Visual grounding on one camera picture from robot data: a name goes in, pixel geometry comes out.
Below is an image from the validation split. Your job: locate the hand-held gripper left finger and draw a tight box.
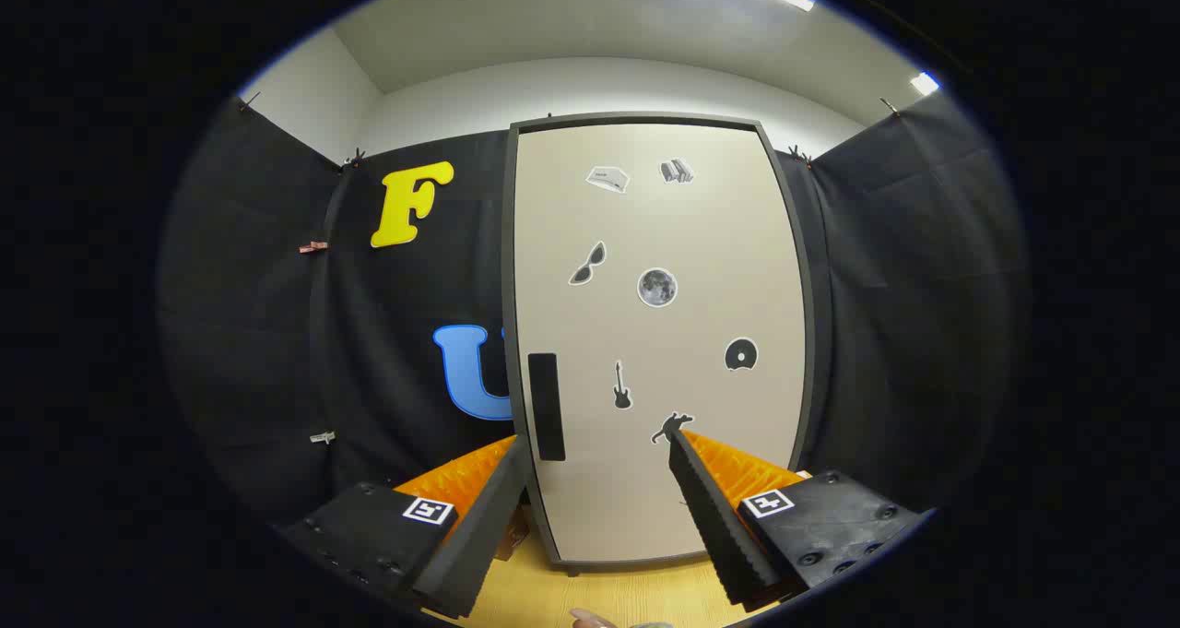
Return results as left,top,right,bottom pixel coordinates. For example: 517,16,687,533
277,434,534,622

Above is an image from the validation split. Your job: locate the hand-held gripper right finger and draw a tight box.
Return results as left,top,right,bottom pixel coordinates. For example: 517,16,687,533
667,428,927,610

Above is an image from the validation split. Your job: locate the black door handle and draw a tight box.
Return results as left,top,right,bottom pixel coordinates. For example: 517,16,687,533
527,353,566,463

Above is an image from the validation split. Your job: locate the grey cabinet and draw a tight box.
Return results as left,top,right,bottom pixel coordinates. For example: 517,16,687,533
501,112,821,575

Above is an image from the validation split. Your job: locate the black backdrop cloth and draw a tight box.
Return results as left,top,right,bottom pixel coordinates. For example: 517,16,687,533
157,89,1029,537

